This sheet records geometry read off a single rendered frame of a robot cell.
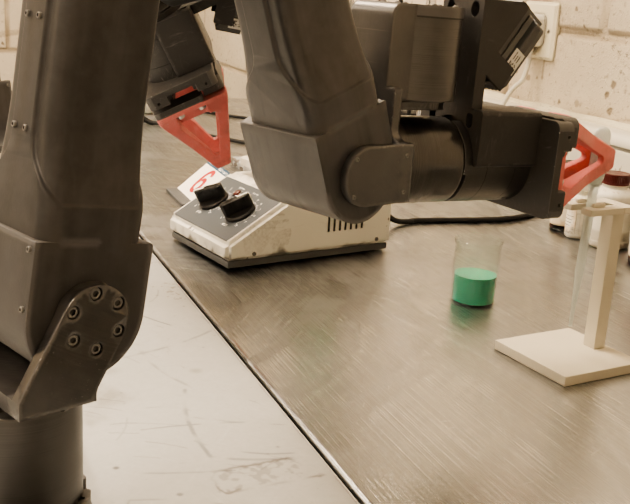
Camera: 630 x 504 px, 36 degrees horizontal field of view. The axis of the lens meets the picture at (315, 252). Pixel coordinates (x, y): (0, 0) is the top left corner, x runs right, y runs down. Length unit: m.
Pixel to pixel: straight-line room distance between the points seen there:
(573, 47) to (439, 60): 0.90
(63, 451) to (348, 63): 0.25
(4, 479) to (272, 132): 0.23
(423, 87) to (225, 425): 0.25
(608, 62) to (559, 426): 0.83
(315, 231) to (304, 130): 0.44
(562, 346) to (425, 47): 0.30
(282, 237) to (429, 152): 0.37
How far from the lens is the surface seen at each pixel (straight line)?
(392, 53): 0.58
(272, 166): 0.56
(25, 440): 0.47
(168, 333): 0.77
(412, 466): 0.59
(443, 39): 0.60
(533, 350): 0.77
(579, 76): 1.47
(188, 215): 1.00
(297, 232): 0.96
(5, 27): 3.32
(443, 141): 0.62
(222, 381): 0.68
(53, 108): 0.44
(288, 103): 0.53
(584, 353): 0.78
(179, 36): 0.85
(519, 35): 0.65
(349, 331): 0.79
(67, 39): 0.44
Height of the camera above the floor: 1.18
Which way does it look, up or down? 16 degrees down
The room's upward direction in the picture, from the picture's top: 4 degrees clockwise
